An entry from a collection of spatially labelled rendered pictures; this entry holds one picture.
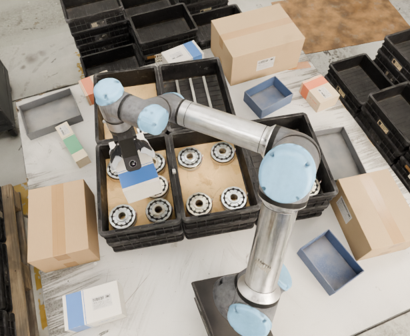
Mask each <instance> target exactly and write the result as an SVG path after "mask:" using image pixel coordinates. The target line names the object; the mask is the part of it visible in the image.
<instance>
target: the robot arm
mask: <svg viewBox="0 0 410 336"><path fill-rule="evenodd" d="M93 93H94V96H95V101H96V104H98V106H99V109H100V111H101V114H102V116H103V118H104V120H103V123H106V125H107V128H108V129H109V131H110V133H111V134H112V136H113V140H114V143H115V144H116V146H115V147H114V148H113V149H110V151H109V155H110V166H111V169H112V171H113V170H116V167H117V166H118V162H120V161H121V160H122V158H123V160H124V163H125V167H126V170H127V171H129V172H132V171H136V170H138V169H140V168H141V162H140V159H139V155H138V152H137V151H138V150H140V153H145V154H147V155H148V156H151V157H152V158H153V157H156V155H155V152H154V150H153V149H152V147H151V146H150V144H149V142H148V140H146V139H143V140H140V139H138V138H137V135H136V132H135V129H134V127H136V128H138V129H140V130H142V131H143V132H146V133H150V134H152V135H158V134H160V133H161V132H162V131H163V130H164V129H165V127H166V125H167V122H168V121H169V122H172V123H175V124H178V125H180V126H183V127H186V128H189V129H192V130H194V131H198V132H200V133H203V134H206V135H209V136H212V137H214V138H217V139H220V140H223V141H226V142H228V143H232V144H234V145H237V146H240V147H243V148H246V149H249V150H251V151H254V152H257V153H260V154H261V156H262V158H263V160H262V162H261V165H260V168H259V189H258V196H259V197H260V198H261V200H262V204H261V209H260V213H259V218H258V221H257V226H256V230H255V235H254V238H253V244H252V247H251V252H250V256H249V260H248V264H247V268H245V269H244V270H242V271H241V272H239V273H238V274H234V275H227V276H224V277H222V278H220V279H218V280H217V281H216V282H215V284H214V286H213V299H214V302H215V305H216V307H217V309H218V310H219V312H220V314H222V316H223V317H224V318H226V320H228V321H229V324H230V325H231V326H232V327H233V329H234V330H235V331H236V332H238V333H239V334H240V335H242V336H267V335H268V333H269V331H270V330H271V328H272V322H273V319H274V316H275V312H276V310H277V306H278V303H279V299H280V296H281V294H282V293H283V292H284V291H288V289H290V288H291V286H292V279H291V276H290V273H289V271H288V270H287V268H286V266H285V265H284V264H283V262H284V259H285V255H286V252H287V248H288V245H289V241H290V238H291V234H292V231H293V227H294V224H295V220H296V216H297V212H298V210H301V209H303V208H305V207H306V206H307V202H308V200H309V196H310V193H311V189H312V186H313V184H314V182H315V177H316V173H317V170H318V166H319V164H320V160H321V153H320V150H319V147H318V145H317V144H316V142H315V141H314V140H313V139H312V138H311V137H310V136H308V135H306V134H304V133H301V132H298V131H295V130H292V129H288V128H286V127H282V126H279V125H273V126H271V127H269V126H266V125H263V124H260V123H257V122H254V121H250V120H248V119H244V118H242V117H238V116H236V115H232V114H229V113H226V112H223V111H220V110H217V109H214V108H211V107H207V106H204V105H201V104H198V103H195V102H192V101H189V100H186V99H184V98H183V96H182V95H180V94H179V93H164V94H162V95H159V96H156V97H152V98H148V99H142V98H140V97H137V96H134V95H132V94H130V93H128V92H125V91H124V88H123V86H122V84H121V83H120V82H119V81H118V80H117V79H114V78H106V79H102V80H100V81H99V82H98V83H96V85H95V86H94V89H93Z"/></svg>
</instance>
